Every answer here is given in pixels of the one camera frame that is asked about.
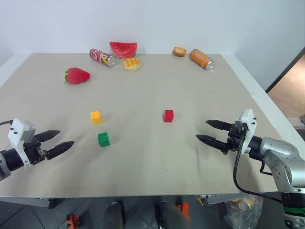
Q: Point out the red toy strawberry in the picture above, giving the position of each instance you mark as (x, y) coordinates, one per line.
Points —
(77, 75)

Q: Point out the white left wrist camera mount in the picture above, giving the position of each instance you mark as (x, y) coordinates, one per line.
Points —
(17, 130)

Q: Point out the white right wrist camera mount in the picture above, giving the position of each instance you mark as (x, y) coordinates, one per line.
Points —
(249, 121)

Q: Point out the small toy toast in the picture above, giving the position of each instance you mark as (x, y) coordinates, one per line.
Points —
(179, 51)

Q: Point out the dark door frame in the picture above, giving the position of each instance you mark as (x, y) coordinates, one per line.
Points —
(284, 71)

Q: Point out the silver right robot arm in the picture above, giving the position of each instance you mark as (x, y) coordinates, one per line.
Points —
(282, 153)

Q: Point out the orange soda can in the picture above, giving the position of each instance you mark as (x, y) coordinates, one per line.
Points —
(200, 58)

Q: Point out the yellow toy block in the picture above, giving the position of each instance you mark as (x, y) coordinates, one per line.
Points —
(96, 118)

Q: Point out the beige table cover sheet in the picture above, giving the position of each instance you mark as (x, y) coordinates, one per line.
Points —
(152, 167)

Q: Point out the green toy block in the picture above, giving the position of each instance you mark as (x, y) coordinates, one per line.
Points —
(104, 140)

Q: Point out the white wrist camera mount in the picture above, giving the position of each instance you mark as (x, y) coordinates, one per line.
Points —
(249, 121)
(17, 130)

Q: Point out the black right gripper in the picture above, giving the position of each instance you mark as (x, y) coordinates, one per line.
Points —
(236, 140)

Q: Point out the toy watermelon slice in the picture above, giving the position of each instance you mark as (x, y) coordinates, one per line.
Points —
(122, 50)

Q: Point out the grey table frame rail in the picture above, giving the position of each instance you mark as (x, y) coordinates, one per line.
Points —
(26, 201)

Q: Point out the dark rounded shape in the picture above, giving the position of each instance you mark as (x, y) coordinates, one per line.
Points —
(170, 217)
(115, 215)

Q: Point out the orange black tool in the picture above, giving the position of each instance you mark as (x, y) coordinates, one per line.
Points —
(72, 220)
(184, 210)

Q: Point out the red soda can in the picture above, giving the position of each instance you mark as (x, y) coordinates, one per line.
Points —
(99, 57)

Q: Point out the red toy block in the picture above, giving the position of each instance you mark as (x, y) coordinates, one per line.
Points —
(168, 116)

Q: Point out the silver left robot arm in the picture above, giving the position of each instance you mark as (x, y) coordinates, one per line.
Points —
(7, 161)

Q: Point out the clear plastic bag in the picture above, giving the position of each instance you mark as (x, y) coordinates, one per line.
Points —
(245, 212)

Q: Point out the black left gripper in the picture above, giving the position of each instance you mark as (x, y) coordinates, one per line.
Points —
(34, 150)

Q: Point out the round yellow toy bun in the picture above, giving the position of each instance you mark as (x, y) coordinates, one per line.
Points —
(131, 64)

